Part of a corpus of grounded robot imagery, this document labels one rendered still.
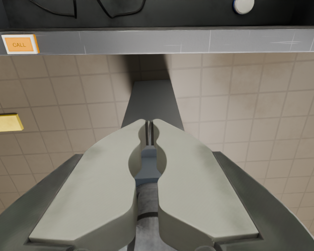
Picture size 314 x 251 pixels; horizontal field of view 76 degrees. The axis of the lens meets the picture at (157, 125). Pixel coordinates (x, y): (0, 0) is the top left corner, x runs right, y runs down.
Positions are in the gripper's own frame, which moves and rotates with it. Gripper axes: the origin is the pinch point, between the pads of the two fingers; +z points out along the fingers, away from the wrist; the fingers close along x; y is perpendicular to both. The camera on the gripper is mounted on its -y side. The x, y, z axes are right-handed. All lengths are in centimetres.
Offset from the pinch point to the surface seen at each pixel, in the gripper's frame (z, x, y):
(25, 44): 25.5, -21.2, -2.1
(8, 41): 25.5, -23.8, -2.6
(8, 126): 119, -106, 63
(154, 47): 26.8, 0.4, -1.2
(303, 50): 26.8, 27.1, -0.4
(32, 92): 122, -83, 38
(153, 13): 38.7, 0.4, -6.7
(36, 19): 38.8, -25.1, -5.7
